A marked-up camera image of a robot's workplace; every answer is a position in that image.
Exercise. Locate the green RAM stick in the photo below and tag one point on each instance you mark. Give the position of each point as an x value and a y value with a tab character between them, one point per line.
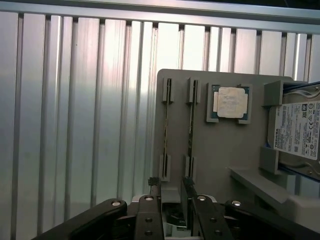
190	125
166	120

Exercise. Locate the grey plastic parts rack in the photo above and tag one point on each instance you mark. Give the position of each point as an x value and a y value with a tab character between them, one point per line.
230	142

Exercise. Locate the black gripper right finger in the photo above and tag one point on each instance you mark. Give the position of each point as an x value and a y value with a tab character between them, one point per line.
207	222

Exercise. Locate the white plastic block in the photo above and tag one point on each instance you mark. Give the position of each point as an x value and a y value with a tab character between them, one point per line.
303	207

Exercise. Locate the Toshiba hard disk drive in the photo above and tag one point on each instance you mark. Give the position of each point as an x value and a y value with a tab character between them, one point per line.
297	130

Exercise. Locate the CPU with silver lid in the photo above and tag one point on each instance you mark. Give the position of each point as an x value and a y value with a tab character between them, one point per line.
231	101

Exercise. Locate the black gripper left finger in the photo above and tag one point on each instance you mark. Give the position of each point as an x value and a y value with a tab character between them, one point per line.
147	220

